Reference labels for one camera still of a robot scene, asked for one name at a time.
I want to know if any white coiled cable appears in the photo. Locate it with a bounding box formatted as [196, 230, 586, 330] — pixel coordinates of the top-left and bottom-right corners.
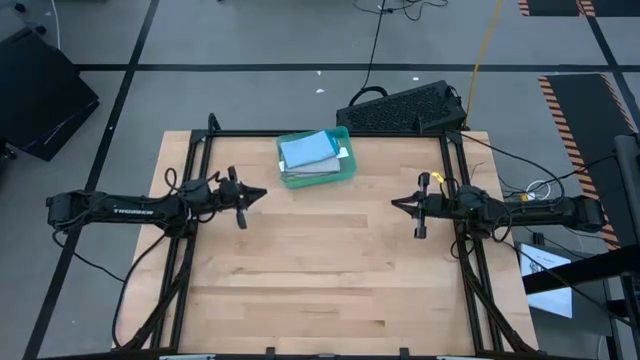
[524, 178, 552, 199]

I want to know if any teal translucent plastic bin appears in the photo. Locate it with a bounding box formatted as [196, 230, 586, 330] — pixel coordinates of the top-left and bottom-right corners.
[275, 125, 359, 190]

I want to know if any narrow hazard striped mat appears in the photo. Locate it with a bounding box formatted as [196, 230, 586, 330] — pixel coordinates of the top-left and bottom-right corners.
[517, 0, 640, 19]

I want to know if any black aluminium table frame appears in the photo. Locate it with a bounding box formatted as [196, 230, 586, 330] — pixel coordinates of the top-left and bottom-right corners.
[114, 112, 541, 360]

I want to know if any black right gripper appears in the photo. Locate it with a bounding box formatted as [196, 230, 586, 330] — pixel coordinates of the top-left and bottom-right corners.
[390, 171, 462, 240]

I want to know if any black perforated computer case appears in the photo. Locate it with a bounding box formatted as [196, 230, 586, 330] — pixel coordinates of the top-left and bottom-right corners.
[335, 79, 470, 132]

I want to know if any black metal beam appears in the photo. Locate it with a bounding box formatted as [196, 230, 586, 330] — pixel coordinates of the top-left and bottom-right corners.
[522, 243, 640, 297]

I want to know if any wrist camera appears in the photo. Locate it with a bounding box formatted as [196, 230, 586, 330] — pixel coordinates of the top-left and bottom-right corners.
[455, 184, 490, 214]
[178, 177, 212, 204]

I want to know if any black floor cable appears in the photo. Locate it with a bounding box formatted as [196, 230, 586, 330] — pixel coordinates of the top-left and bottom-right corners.
[352, 0, 451, 91]

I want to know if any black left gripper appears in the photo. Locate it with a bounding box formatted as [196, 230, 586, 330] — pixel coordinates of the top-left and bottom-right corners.
[212, 165, 269, 231]

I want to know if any white paper sheet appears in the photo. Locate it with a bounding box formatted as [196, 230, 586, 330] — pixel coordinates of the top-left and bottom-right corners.
[519, 242, 574, 320]

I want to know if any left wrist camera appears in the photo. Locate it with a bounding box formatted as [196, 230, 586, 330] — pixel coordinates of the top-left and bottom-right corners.
[178, 177, 212, 204]

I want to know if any light blue microfiber towel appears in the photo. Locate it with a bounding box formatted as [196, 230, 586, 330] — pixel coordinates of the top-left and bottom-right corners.
[279, 130, 338, 170]

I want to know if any yellow hanging cable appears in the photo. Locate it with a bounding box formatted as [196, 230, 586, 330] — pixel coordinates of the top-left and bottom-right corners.
[464, 0, 505, 124]

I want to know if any wide hazard striped mat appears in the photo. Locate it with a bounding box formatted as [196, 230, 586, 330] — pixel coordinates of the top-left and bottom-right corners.
[537, 73, 640, 251]

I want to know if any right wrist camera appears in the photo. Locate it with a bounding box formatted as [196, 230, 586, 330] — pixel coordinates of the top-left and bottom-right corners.
[455, 184, 490, 214]

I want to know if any black equipment case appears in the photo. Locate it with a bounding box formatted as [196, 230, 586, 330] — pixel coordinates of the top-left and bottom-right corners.
[0, 27, 101, 162]

